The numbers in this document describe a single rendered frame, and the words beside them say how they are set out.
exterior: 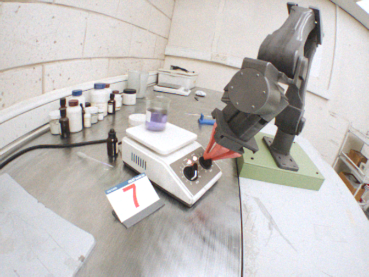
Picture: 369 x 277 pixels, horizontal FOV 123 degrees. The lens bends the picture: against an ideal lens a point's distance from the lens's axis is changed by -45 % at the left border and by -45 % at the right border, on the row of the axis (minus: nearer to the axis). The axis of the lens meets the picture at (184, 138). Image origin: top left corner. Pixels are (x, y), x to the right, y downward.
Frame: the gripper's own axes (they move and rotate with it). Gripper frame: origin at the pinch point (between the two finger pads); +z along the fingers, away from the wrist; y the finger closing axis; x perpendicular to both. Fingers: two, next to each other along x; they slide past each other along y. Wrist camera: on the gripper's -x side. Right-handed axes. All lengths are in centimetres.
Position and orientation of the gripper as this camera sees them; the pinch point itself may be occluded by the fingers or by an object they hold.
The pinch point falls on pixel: (208, 156)
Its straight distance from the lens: 38.5
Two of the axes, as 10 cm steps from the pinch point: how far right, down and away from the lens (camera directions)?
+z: -5.4, 6.0, 6.0
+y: -8.4, -3.4, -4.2
